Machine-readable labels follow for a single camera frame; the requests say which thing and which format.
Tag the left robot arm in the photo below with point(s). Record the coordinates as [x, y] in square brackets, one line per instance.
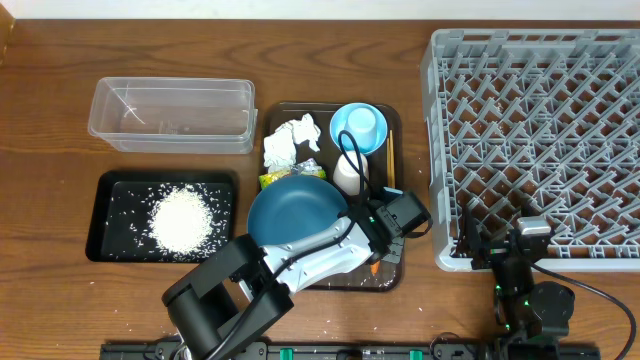
[232, 298]

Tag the right wooden chopstick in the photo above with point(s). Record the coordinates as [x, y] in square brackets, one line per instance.
[391, 142]

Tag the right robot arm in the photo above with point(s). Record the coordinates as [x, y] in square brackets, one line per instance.
[535, 315]

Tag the grey plastic dishwasher rack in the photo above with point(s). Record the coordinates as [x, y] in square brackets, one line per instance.
[548, 118]

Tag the dark blue plate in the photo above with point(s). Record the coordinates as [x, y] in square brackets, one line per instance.
[293, 208]

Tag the pile of white rice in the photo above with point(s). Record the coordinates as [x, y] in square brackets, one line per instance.
[167, 221]

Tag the green yellow snack wrapper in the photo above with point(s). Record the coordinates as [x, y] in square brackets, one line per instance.
[307, 168]

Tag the white plastic cup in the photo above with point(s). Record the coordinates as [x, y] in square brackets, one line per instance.
[345, 177]

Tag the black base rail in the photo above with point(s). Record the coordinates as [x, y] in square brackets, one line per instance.
[169, 349]

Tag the black plastic tray bin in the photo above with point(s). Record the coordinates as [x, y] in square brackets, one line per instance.
[105, 187]

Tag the light blue bowl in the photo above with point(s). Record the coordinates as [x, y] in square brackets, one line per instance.
[338, 121]

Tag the clear plastic bin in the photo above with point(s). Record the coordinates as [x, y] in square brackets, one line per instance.
[174, 115]

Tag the orange carrot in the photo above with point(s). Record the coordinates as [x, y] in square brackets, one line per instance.
[374, 268]

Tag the light blue cup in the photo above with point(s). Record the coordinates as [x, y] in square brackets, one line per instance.
[361, 124]

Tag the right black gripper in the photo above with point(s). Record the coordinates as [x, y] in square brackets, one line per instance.
[471, 241]

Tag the crumpled white paper napkin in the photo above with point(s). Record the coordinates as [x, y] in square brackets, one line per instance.
[280, 147]

